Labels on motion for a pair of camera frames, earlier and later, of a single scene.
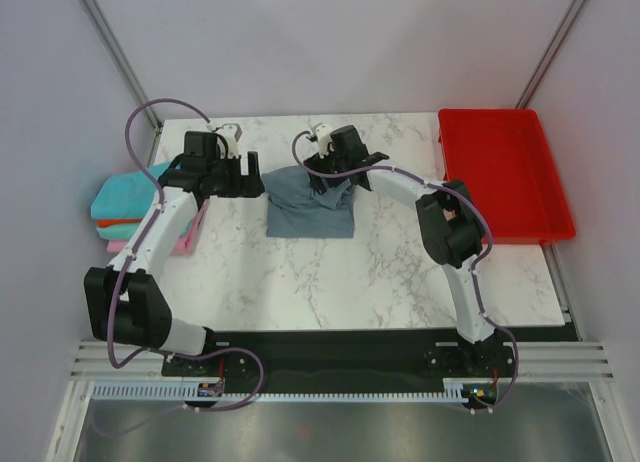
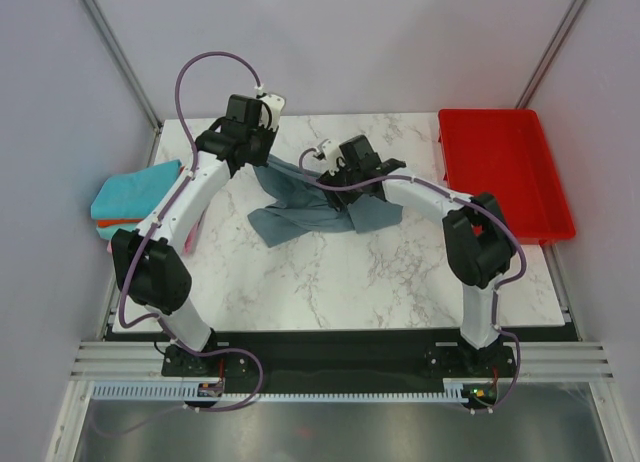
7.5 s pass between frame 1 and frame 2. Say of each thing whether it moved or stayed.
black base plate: stayed
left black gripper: moved
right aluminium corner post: stayed
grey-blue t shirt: moved
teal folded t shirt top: stayed
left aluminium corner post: stayed
